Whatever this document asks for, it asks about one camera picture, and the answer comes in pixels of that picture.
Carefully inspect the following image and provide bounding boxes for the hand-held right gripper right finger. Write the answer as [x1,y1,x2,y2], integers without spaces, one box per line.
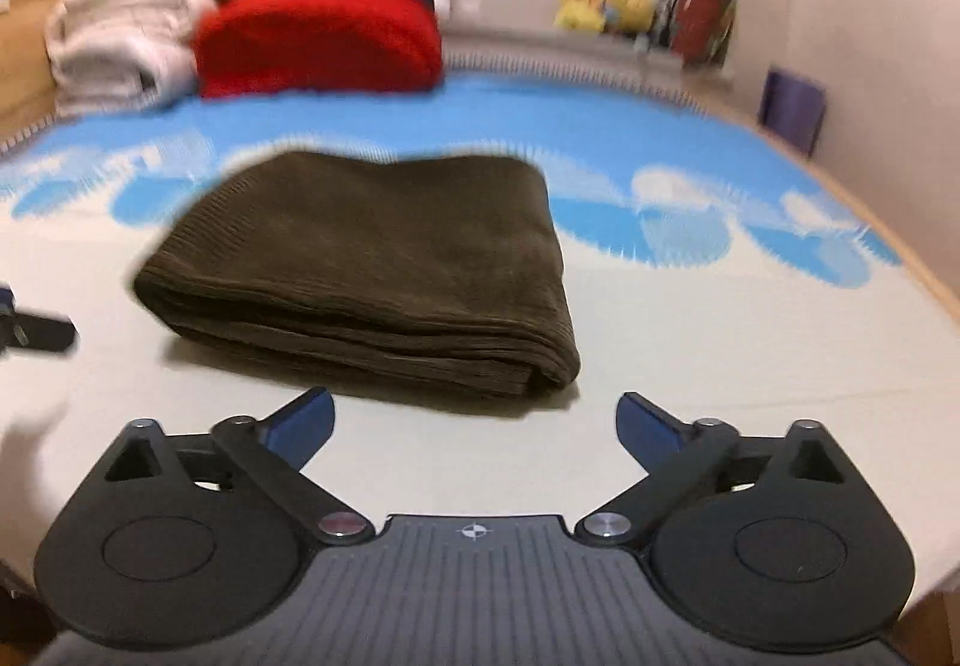
[573,391,850,548]

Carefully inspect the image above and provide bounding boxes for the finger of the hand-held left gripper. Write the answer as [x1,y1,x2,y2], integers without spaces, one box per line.
[0,282,79,358]

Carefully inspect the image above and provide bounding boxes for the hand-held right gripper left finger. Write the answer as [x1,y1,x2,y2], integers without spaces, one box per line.
[103,386,373,548]

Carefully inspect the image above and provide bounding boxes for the brown corduroy pants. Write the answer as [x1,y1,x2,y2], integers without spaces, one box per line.
[133,150,584,400]

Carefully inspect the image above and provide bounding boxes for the blue cloud print bedsheet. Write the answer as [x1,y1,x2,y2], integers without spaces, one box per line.
[0,69,960,592]

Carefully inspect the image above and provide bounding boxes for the beige folded quilt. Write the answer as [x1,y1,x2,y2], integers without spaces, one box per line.
[43,0,220,116]

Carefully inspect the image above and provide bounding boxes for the purple box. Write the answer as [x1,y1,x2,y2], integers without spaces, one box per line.
[756,69,827,155]

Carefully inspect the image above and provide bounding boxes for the red folded blanket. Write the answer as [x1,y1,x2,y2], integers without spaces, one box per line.
[192,0,445,100]

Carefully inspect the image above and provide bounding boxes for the red bag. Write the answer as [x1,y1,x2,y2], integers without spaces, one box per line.
[669,0,737,68]

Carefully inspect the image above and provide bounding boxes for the white window sill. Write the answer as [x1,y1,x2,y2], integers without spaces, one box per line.
[433,0,736,88]

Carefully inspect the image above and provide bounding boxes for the yellow plush toy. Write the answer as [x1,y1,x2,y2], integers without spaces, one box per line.
[553,0,655,34]

